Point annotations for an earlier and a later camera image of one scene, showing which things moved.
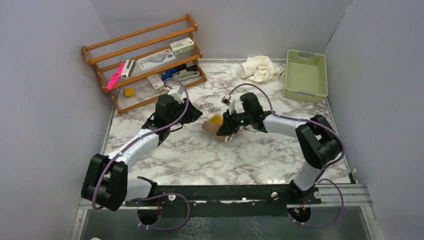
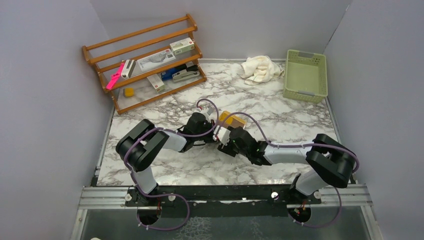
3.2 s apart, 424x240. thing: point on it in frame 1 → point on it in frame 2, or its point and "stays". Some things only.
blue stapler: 168,74 stays
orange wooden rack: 148,63 stays
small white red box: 156,82 stays
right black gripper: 227,127 → 227,149
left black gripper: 192,114 → 210,139
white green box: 182,46 stays
